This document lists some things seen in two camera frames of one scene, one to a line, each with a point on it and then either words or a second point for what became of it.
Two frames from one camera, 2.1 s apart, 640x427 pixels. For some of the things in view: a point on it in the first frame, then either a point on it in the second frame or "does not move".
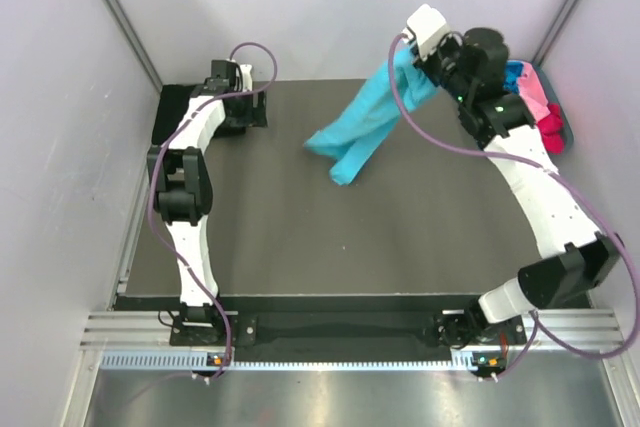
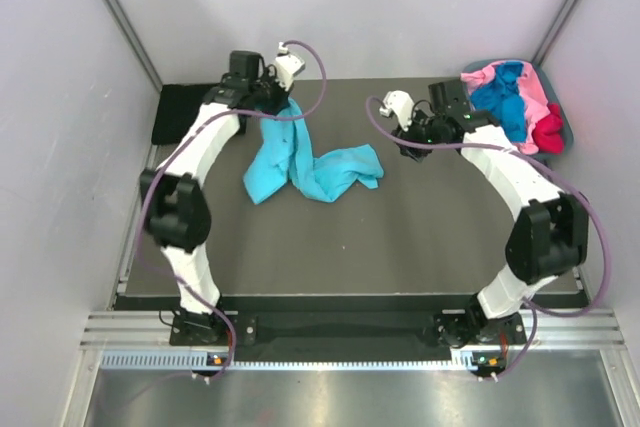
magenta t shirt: [551, 130] does not move
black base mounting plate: [396, 336] does not move
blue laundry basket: [552, 98] does not move
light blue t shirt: [350, 138] → [286, 151]
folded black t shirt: [171, 107] does not move
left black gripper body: [245, 114] → [269, 95]
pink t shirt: [532, 93] does not move
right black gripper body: [439, 66] → [421, 129]
